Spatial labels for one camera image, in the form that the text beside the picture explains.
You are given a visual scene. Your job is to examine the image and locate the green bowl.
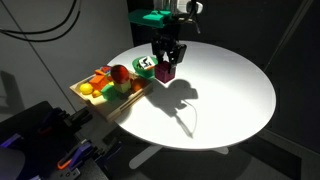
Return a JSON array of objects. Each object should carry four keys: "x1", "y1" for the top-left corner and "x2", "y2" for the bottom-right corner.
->
[{"x1": 131, "y1": 55, "x2": 160, "y2": 80}]

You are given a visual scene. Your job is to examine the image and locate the yellow-green cube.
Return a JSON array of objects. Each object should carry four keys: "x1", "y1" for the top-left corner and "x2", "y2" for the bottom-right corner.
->
[{"x1": 113, "y1": 80, "x2": 132, "y2": 95}]

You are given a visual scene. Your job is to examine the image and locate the pink block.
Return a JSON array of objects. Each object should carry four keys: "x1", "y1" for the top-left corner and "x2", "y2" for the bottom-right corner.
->
[{"x1": 153, "y1": 61, "x2": 176, "y2": 84}]

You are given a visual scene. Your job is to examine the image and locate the wooden tray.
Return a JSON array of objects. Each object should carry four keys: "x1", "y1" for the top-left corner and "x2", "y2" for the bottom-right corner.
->
[{"x1": 69, "y1": 71, "x2": 154, "y2": 123}]

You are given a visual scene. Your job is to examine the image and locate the green block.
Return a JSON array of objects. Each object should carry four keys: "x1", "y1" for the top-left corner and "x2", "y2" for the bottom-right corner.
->
[{"x1": 100, "y1": 83, "x2": 121, "y2": 102}]

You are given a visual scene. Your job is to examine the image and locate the orange block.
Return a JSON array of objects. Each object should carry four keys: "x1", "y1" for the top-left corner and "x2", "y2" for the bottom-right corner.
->
[{"x1": 89, "y1": 74, "x2": 110, "y2": 91}]

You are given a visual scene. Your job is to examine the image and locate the orange ball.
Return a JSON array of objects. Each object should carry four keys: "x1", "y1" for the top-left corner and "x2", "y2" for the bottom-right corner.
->
[{"x1": 131, "y1": 78, "x2": 147, "y2": 93}]

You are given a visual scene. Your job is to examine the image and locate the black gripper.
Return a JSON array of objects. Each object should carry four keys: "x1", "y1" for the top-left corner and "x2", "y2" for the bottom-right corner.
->
[{"x1": 151, "y1": 23, "x2": 188, "y2": 75}]

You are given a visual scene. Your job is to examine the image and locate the black white printed cube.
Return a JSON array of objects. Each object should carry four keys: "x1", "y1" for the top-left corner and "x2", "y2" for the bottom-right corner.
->
[{"x1": 138, "y1": 56, "x2": 156, "y2": 71}]

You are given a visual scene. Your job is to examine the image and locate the yellow ball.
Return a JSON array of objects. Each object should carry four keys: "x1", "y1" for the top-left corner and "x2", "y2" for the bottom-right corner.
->
[{"x1": 79, "y1": 82, "x2": 94, "y2": 96}]

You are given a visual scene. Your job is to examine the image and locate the black cable bundle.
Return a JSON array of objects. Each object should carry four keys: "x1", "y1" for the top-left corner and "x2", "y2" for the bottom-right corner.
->
[{"x1": 0, "y1": 0, "x2": 83, "y2": 43}]

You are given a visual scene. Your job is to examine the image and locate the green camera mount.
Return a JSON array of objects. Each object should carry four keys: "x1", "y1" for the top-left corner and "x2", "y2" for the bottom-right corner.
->
[{"x1": 128, "y1": 8, "x2": 174, "y2": 29}]

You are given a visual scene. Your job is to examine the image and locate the black perforated board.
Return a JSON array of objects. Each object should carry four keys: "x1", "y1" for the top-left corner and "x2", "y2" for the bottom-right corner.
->
[{"x1": 36, "y1": 159, "x2": 81, "y2": 180}]

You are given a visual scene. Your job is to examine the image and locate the white rounded object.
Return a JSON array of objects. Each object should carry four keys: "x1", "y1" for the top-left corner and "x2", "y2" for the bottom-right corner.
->
[{"x1": 0, "y1": 147, "x2": 26, "y2": 180}]

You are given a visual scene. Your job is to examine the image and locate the red ball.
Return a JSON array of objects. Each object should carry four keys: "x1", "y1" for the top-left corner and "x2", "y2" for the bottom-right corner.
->
[{"x1": 110, "y1": 64, "x2": 131, "y2": 84}]

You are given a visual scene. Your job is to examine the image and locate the multicolour printed cube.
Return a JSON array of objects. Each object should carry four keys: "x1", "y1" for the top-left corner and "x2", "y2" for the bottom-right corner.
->
[{"x1": 94, "y1": 65, "x2": 113, "y2": 76}]

